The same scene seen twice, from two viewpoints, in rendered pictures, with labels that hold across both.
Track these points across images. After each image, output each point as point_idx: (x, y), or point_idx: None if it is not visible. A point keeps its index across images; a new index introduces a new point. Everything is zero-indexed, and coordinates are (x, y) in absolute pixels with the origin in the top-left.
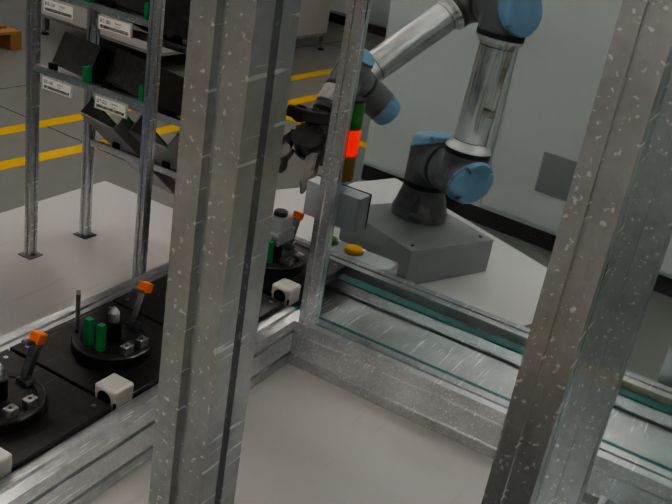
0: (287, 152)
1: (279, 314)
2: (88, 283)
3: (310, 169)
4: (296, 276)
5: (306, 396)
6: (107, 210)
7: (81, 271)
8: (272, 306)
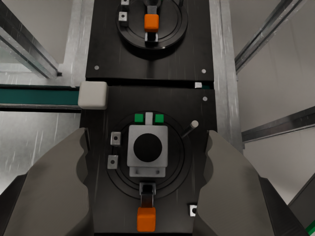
0: (205, 202)
1: (81, 63)
2: (282, 74)
3: (48, 167)
4: (105, 142)
5: None
6: None
7: (303, 85)
8: (90, 61)
